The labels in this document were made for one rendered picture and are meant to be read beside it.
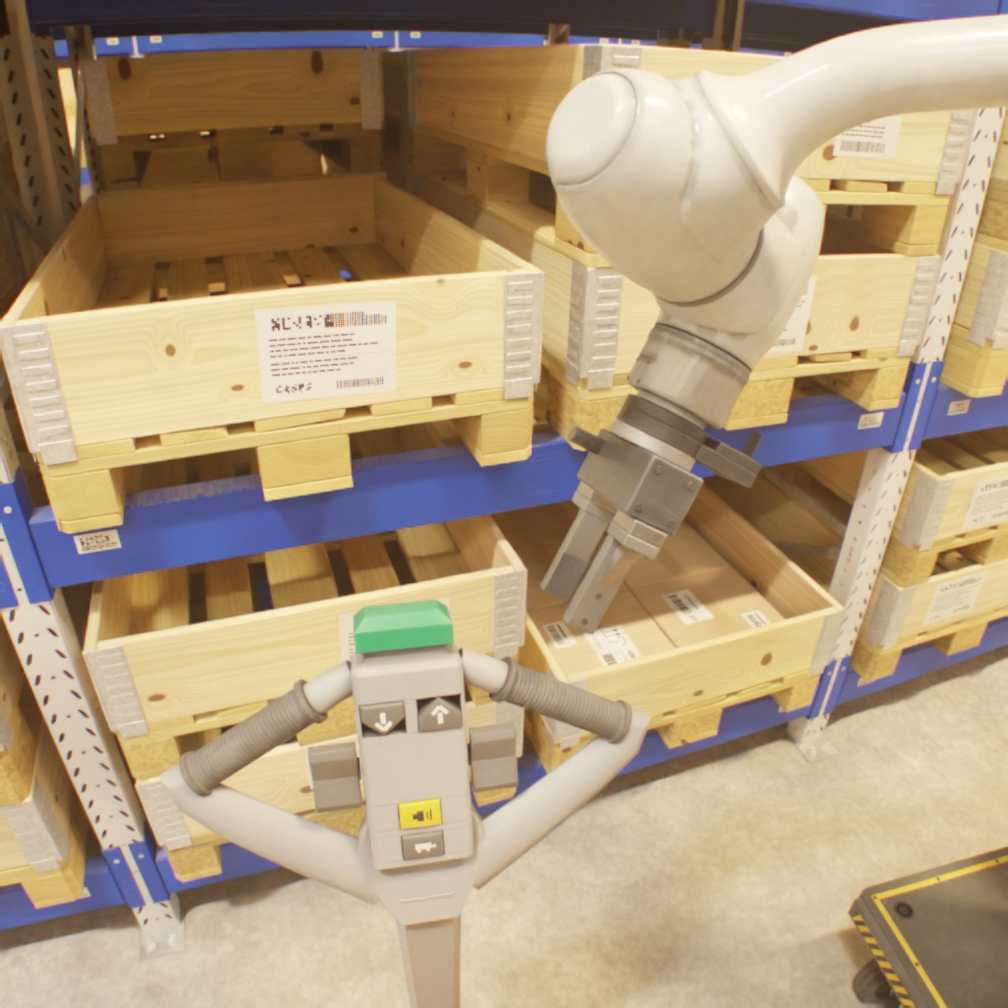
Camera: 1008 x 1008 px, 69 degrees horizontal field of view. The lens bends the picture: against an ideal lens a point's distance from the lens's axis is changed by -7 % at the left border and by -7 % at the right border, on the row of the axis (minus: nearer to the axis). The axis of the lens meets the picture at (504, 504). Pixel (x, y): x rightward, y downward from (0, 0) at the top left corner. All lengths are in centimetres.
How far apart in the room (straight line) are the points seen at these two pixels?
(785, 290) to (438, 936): 68
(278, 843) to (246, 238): 188
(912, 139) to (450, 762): 138
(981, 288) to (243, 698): 180
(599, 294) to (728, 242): 81
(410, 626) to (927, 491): 170
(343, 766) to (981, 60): 69
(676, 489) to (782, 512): 203
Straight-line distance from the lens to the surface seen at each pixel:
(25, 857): 188
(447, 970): 92
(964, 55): 58
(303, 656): 150
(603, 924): 213
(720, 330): 63
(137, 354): 121
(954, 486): 220
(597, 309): 135
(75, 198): 251
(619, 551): 62
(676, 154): 49
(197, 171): 360
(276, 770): 169
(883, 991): 217
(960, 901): 202
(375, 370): 125
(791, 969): 217
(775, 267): 62
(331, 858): 76
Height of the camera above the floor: 183
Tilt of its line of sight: 31 degrees down
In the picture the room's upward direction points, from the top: 1 degrees clockwise
